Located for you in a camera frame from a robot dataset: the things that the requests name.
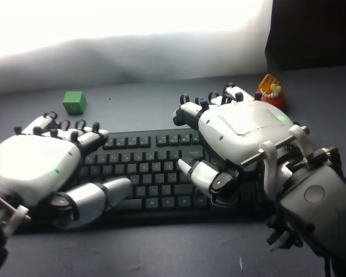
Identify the orange toy cake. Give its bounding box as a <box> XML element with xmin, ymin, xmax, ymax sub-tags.
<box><xmin>254</xmin><ymin>74</ymin><xmax>287</xmax><ymax>111</ymax></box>

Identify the dark board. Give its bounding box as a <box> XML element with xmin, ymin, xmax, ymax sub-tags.
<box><xmin>264</xmin><ymin>0</ymin><xmax>346</xmax><ymax>71</ymax></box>

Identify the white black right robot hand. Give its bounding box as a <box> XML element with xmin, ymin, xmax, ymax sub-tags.
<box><xmin>172</xmin><ymin>83</ymin><xmax>295</xmax><ymax>205</ymax></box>

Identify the green cube block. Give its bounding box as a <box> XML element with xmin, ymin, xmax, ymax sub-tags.
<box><xmin>62</xmin><ymin>91</ymin><xmax>88</xmax><ymax>116</ymax></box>

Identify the black computer keyboard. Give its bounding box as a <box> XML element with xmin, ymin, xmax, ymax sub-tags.
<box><xmin>50</xmin><ymin>128</ymin><xmax>274</xmax><ymax>223</ymax></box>

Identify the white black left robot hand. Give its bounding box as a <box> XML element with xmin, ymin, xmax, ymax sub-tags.
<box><xmin>0</xmin><ymin>111</ymin><xmax>133</xmax><ymax>231</ymax></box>

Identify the grey table cloth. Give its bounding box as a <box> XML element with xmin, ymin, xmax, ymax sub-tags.
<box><xmin>0</xmin><ymin>65</ymin><xmax>346</xmax><ymax>277</ymax></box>

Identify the white backdrop cloth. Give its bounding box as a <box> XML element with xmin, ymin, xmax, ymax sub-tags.
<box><xmin>0</xmin><ymin>0</ymin><xmax>274</xmax><ymax>95</ymax></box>

